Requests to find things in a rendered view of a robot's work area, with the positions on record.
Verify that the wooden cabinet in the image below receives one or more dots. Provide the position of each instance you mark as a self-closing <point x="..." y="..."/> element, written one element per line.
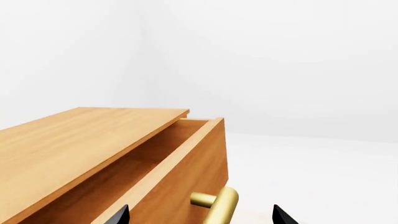
<point x="68" y="144"/>

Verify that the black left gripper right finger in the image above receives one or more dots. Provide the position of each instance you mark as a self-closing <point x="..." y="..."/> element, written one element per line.
<point x="282" y="216"/>

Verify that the wooden drawer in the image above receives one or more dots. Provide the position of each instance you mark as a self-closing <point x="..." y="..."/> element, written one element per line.
<point x="192" y="168"/>

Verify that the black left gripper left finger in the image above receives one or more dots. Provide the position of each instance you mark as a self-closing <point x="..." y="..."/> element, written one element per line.
<point x="121" y="216"/>

